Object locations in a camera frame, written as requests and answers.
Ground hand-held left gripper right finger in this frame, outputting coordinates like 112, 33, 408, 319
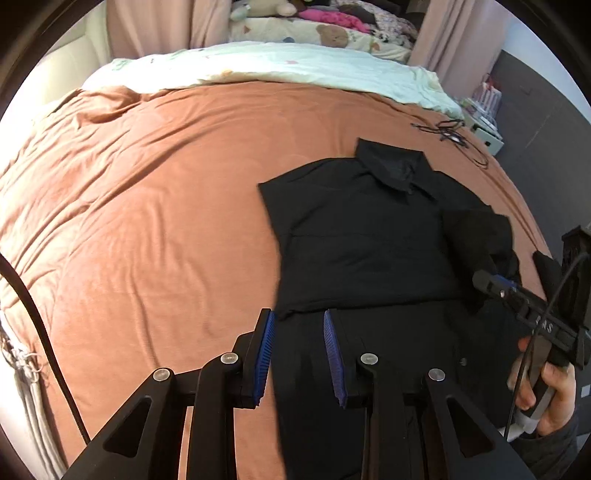
323, 309, 536, 480

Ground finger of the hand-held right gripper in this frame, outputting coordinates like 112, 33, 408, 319
533, 251, 568, 306
472, 270, 550, 319

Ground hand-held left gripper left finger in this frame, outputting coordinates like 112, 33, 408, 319
60, 308, 278, 480

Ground black collared shirt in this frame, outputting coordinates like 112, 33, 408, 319
257, 137, 525, 480

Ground person's right forearm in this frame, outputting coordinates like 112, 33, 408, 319
508, 413, 583, 480

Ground person's right hand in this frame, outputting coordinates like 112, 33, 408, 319
506, 337, 580, 437

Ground brown bed sheet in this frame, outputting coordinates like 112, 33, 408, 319
0, 85, 559, 480

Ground white gathered cloth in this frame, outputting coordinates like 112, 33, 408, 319
0, 314, 65, 480

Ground pink curtain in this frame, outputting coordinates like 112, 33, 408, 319
409, 0, 499, 86
108, 0, 238, 58

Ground floral printed blanket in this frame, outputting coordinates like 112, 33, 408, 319
369, 7, 422, 47

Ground pale green quilt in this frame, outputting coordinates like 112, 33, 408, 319
82, 41, 464, 118

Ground bear print blanket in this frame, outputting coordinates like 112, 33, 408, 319
229, 16, 414, 65

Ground pink clothing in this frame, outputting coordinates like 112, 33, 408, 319
298, 7, 370, 33

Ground plush toy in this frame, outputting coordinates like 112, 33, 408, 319
229, 0, 296, 21

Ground cream padded headboard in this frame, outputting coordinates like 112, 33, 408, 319
0, 4, 114, 125

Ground tangled black cable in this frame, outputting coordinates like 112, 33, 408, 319
411, 119, 490, 169

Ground thick black cable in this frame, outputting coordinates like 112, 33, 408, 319
0, 254, 92, 446

